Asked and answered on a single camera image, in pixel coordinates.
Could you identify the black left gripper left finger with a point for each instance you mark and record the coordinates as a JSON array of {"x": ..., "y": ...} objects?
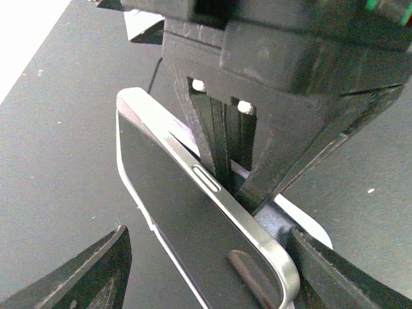
[{"x": 95, "y": 278}]

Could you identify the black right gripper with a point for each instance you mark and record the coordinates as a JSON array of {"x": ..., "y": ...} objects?
[{"x": 302, "y": 47}]

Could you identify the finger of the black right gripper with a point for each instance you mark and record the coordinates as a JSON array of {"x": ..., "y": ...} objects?
[{"x": 206, "y": 118}]

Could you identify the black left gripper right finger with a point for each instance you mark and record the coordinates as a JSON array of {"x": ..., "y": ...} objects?
[{"x": 330, "y": 281}]

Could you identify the silver black smartphone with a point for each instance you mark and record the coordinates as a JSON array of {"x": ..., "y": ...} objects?
[{"x": 206, "y": 219}]

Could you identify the lavender phone case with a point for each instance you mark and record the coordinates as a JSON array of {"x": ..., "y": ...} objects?
[{"x": 289, "y": 209}]

